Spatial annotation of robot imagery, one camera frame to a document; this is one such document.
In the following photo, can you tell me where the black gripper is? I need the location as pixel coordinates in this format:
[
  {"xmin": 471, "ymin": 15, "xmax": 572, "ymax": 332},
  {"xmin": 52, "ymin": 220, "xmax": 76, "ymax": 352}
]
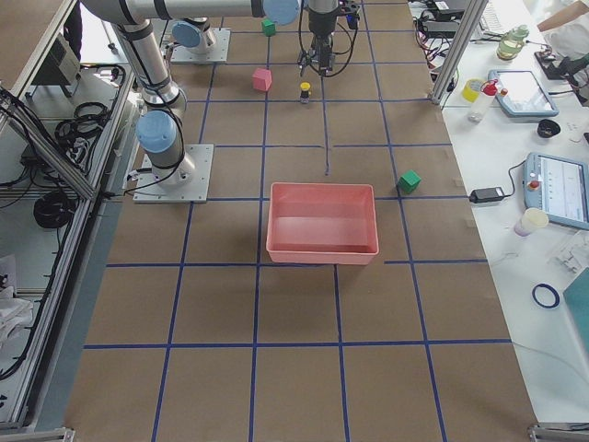
[
  {"xmin": 308, "ymin": 13, "xmax": 338, "ymax": 74},
  {"xmin": 297, "ymin": 49, "xmax": 317, "ymax": 69}
]

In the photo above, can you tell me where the yellow push button switch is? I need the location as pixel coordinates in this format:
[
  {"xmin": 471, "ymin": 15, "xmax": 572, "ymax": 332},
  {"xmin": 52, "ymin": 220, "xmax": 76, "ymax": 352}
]
[{"xmin": 299, "ymin": 82, "xmax": 311, "ymax": 104}]

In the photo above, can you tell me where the green foam cube centre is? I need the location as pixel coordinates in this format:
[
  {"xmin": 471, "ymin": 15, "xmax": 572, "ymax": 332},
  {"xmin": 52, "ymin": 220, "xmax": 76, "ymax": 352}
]
[{"xmin": 261, "ymin": 18, "xmax": 276, "ymax": 37}]

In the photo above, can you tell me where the pink foam cube centre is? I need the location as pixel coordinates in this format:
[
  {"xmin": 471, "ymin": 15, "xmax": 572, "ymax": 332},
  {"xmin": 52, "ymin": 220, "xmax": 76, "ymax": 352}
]
[{"xmin": 251, "ymin": 68, "xmax": 272, "ymax": 92}]

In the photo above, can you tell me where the green foam cube near bin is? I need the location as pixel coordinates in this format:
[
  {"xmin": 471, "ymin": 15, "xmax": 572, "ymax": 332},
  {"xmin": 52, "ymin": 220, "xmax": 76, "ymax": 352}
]
[{"xmin": 397, "ymin": 169, "xmax": 422, "ymax": 193}]

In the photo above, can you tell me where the yellow tape roll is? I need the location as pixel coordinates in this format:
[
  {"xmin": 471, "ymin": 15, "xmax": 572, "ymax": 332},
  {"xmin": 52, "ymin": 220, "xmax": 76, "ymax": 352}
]
[{"xmin": 461, "ymin": 78, "xmax": 485, "ymax": 103}]

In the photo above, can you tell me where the pink plastic bin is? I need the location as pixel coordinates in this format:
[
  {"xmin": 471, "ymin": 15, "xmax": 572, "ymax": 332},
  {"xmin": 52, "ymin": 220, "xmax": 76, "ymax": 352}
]
[{"xmin": 266, "ymin": 182, "xmax": 379, "ymax": 265}]

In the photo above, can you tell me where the clear squeeze bottle red cap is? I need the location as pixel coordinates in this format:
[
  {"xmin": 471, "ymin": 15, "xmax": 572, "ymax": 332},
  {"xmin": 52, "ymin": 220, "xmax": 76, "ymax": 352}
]
[{"xmin": 468, "ymin": 78, "xmax": 498, "ymax": 123}]

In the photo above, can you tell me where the green liquid bottle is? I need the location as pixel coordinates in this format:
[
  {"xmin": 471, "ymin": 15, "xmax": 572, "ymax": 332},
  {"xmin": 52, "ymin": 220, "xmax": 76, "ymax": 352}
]
[{"xmin": 496, "ymin": 25, "xmax": 529, "ymax": 61}]

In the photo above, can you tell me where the blue teach pendant far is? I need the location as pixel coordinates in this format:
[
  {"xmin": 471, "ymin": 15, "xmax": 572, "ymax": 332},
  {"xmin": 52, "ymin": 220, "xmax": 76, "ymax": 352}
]
[{"xmin": 488, "ymin": 69, "xmax": 560, "ymax": 118}]

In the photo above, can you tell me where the blue teach pendant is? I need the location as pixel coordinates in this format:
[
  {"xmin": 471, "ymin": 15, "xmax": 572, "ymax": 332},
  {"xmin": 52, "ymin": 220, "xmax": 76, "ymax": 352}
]
[
  {"xmin": 523, "ymin": 152, "xmax": 588, "ymax": 230},
  {"xmin": 488, "ymin": 69, "xmax": 560, "ymax": 118}
]

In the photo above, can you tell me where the black power adapter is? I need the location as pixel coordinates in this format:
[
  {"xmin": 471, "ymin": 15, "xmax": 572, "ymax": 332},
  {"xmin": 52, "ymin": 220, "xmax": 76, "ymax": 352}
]
[{"xmin": 468, "ymin": 187, "xmax": 506, "ymax": 204}]

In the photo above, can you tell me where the white paper cup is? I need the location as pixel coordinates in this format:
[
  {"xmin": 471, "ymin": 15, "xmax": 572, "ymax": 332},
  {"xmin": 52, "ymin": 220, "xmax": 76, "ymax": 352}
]
[{"xmin": 514, "ymin": 207, "xmax": 549, "ymax": 237}]

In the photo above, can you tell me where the blue teach pendant near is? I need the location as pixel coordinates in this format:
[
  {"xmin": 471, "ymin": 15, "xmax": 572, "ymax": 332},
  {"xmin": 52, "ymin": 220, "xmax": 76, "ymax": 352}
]
[{"xmin": 523, "ymin": 152, "xmax": 588, "ymax": 230}]

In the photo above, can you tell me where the teal cutting mat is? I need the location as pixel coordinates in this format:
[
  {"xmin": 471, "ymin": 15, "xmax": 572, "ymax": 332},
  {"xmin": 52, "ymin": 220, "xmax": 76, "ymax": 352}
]
[{"xmin": 563, "ymin": 267, "xmax": 589, "ymax": 348}]

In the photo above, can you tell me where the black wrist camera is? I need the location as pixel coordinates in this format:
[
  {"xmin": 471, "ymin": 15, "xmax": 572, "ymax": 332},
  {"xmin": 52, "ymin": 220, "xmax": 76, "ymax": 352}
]
[{"xmin": 341, "ymin": 0, "xmax": 360, "ymax": 30}]

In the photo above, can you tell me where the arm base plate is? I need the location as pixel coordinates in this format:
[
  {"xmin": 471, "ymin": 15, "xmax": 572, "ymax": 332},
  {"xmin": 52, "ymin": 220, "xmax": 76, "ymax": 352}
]
[
  {"xmin": 169, "ymin": 28, "xmax": 230, "ymax": 64},
  {"xmin": 133, "ymin": 144, "xmax": 214, "ymax": 204}
]

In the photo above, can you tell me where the aluminium frame post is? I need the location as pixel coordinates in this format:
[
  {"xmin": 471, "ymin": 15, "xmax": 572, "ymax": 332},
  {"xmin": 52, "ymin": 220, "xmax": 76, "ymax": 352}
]
[{"xmin": 429, "ymin": 0, "xmax": 488, "ymax": 104}]

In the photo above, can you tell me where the blue tape ring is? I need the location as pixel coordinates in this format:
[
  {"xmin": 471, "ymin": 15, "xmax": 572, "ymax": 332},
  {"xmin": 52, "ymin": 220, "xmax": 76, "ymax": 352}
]
[{"xmin": 532, "ymin": 284, "xmax": 561, "ymax": 309}]

